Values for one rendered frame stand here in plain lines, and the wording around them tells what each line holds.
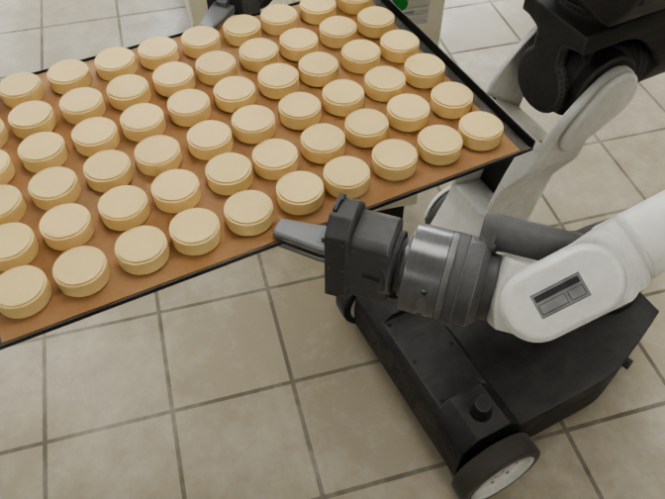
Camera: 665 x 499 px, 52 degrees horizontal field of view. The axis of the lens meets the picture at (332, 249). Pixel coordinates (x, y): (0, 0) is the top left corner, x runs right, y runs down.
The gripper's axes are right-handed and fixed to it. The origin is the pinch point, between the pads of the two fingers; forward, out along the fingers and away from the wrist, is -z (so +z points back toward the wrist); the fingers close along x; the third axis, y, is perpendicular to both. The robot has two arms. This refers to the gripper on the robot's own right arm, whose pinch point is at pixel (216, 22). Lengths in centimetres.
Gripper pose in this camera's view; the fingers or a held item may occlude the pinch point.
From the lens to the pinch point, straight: 100.4
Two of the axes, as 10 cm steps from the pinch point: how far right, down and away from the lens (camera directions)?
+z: 3.2, -7.3, 6.0
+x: 0.0, -6.3, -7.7
